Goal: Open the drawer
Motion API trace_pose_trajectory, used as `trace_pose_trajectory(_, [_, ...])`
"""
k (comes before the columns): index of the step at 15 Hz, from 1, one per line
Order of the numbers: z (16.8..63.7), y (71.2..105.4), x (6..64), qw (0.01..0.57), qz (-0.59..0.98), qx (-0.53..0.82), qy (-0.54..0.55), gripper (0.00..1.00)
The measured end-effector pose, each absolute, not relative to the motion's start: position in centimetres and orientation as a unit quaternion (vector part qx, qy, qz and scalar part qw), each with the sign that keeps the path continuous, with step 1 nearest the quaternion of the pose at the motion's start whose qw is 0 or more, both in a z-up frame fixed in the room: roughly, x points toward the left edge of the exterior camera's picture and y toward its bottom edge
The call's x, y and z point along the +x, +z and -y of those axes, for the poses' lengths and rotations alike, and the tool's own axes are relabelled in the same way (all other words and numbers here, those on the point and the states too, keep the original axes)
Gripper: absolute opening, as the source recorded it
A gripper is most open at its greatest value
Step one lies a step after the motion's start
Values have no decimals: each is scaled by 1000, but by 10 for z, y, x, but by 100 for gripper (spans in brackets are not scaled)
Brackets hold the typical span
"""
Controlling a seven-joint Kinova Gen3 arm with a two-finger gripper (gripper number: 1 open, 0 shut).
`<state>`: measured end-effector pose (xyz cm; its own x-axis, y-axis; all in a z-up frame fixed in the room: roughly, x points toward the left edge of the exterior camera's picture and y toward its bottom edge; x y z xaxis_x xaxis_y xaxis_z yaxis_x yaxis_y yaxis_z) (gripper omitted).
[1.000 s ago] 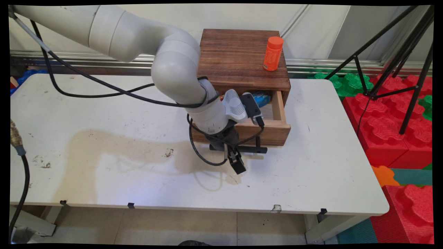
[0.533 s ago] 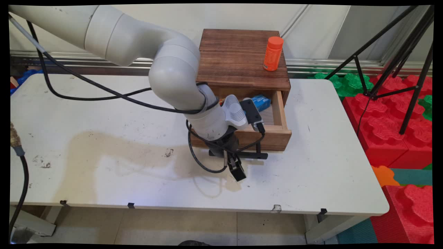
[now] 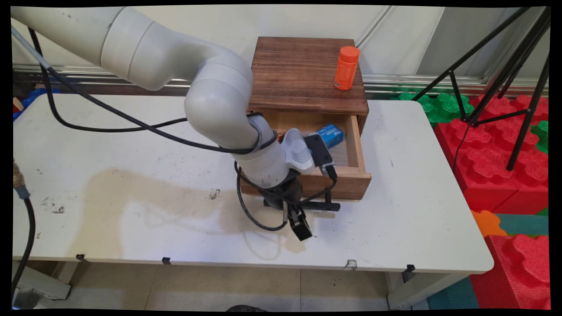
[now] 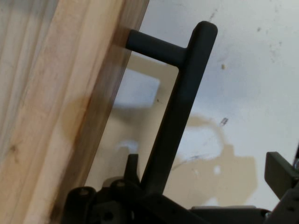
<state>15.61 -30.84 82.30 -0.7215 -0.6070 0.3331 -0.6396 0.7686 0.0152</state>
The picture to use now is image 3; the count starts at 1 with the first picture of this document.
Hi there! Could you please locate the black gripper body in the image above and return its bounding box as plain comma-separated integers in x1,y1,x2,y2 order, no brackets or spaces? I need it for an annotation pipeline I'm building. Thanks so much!
257,172,305,212

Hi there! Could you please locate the blue carton box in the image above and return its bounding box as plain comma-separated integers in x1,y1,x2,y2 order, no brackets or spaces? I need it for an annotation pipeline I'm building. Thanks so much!
313,124,346,150

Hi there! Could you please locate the dark wooden drawer cabinet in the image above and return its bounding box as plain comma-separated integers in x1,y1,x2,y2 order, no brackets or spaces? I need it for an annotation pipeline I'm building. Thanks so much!
246,36,369,137

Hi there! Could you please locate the orange plastic bottle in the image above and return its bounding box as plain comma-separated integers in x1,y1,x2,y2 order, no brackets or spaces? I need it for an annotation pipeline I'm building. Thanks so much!
334,46,361,91

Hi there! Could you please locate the orange foam piece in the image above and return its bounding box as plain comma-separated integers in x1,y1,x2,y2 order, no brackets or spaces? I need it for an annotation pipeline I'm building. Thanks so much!
471,210,508,238

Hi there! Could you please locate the large red foam block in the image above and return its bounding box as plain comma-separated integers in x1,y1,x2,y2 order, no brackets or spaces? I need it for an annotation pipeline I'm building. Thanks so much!
434,94,549,215

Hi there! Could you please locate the teal foam mat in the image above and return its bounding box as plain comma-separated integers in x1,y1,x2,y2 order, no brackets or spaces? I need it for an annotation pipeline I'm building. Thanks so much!
496,214,549,237

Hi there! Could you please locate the black tripod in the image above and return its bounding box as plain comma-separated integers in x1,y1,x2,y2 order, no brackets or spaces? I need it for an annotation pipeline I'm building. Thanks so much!
411,7,551,172

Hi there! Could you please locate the small green foam block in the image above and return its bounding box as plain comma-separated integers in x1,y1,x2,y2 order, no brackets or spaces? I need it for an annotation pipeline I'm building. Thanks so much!
530,121,549,154

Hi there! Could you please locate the blue foam block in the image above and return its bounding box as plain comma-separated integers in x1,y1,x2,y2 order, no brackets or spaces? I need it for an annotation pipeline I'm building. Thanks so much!
13,88,61,120

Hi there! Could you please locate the grey ribbed camera mount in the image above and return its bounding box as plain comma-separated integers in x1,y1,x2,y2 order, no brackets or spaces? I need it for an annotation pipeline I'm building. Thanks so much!
281,128,316,174

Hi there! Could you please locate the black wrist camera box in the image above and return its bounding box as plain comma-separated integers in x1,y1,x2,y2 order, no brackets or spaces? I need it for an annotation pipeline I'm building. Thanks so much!
304,133,339,181

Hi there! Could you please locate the white table leg frame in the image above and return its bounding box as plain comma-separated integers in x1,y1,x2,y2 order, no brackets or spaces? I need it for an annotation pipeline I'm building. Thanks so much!
12,260,80,301
386,271,470,310

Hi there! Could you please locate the aluminium wall rail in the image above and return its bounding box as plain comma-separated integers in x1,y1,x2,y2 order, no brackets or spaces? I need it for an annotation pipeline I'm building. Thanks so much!
12,64,549,98

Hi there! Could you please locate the black cable with grey sleeve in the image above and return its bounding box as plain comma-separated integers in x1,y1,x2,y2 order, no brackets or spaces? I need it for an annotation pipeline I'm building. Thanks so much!
11,25,291,232

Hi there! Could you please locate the thin black camera cable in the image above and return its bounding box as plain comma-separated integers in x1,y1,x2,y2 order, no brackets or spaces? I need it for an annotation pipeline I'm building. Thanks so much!
27,27,339,208

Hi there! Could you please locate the thick cable with brass connector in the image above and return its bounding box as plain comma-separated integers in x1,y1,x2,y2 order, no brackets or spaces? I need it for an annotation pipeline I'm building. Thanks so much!
11,158,36,308

